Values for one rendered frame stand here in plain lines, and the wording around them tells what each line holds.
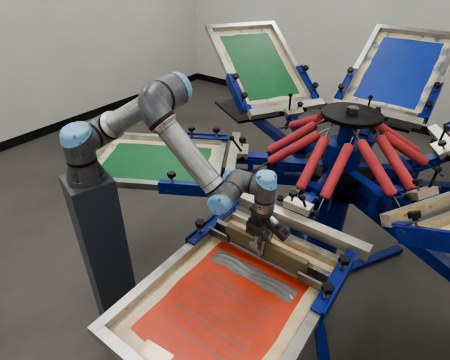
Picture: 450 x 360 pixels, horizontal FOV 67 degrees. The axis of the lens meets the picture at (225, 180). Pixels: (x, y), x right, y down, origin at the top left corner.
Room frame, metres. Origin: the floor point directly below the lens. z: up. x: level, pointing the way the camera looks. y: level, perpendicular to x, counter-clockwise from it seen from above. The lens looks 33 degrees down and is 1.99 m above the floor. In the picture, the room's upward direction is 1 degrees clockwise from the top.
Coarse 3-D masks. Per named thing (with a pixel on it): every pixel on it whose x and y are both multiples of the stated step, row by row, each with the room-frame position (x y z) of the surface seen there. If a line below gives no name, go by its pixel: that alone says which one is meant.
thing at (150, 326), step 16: (208, 256) 1.00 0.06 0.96; (240, 256) 1.00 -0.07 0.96; (192, 272) 0.91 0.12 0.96; (224, 272) 0.91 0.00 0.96; (176, 288) 0.84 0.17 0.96; (160, 304) 0.76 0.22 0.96; (144, 320) 0.70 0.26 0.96; (160, 320) 0.70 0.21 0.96; (144, 336) 0.64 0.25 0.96; (160, 336) 0.64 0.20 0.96; (176, 336) 0.64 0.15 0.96; (176, 352) 0.59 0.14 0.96
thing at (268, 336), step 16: (272, 272) 0.92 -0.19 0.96; (256, 288) 0.84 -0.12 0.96; (304, 288) 0.85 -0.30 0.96; (272, 304) 0.77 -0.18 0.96; (288, 304) 0.77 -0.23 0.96; (272, 320) 0.71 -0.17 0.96; (256, 336) 0.65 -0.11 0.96; (272, 336) 0.65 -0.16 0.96; (192, 352) 0.59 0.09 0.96; (256, 352) 0.60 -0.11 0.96
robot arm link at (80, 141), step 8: (64, 128) 1.19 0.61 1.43; (72, 128) 1.19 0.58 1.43; (80, 128) 1.19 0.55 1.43; (88, 128) 1.19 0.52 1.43; (96, 128) 1.24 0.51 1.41; (64, 136) 1.14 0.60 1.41; (72, 136) 1.14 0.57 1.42; (80, 136) 1.15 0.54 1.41; (88, 136) 1.17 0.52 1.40; (96, 136) 1.21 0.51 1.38; (64, 144) 1.14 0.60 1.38; (72, 144) 1.13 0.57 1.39; (80, 144) 1.14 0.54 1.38; (88, 144) 1.16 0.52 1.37; (96, 144) 1.20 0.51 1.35; (64, 152) 1.15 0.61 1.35; (72, 152) 1.13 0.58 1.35; (80, 152) 1.14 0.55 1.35; (88, 152) 1.16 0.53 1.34; (72, 160) 1.13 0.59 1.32; (80, 160) 1.14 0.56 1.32; (88, 160) 1.15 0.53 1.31
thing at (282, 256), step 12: (228, 228) 1.06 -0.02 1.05; (240, 228) 1.05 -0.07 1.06; (240, 240) 1.03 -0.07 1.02; (252, 240) 1.00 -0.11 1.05; (264, 240) 0.99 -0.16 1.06; (264, 252) 0.96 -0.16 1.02; (276, 252) 0.93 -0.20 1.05; (288, 252) 0.92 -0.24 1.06; (288, 264) 0.90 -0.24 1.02; (300, 264) 0.88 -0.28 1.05
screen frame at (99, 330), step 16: (288, 240) 1.07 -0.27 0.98; (304, 240) 1.07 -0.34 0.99; (176, 256) 0.96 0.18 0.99; (320, 256) 0.99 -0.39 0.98; (336, 256) 0.97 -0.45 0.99; (160, 272) 0.88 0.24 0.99; (144, 288) 0.81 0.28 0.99; (128, 304) 0.74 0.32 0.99; (96, 320) 0.67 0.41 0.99; (112, 320) 0.68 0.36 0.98; (304, 320) 0.69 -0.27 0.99; (96, 336) 0.62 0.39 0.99; (112, 336) 0.62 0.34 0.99; (304, 336) 0.63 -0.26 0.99; (112, 352) 0.58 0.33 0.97; (128, 352) 0.57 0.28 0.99; (288, 352) 0.58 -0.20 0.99
